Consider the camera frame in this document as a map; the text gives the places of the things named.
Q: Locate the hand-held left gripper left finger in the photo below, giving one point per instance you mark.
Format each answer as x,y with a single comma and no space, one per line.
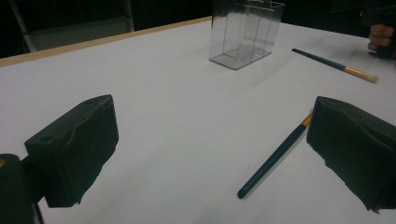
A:
74,149

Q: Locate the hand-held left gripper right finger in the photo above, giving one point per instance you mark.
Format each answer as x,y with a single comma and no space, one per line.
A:
355,146

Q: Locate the clear acrylic organizer box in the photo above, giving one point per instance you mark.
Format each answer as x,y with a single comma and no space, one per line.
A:
246,34

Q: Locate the white table sheet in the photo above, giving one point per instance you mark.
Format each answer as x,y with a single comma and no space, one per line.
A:
171,109

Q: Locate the white metal stand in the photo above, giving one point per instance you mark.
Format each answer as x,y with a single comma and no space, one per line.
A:
81,31

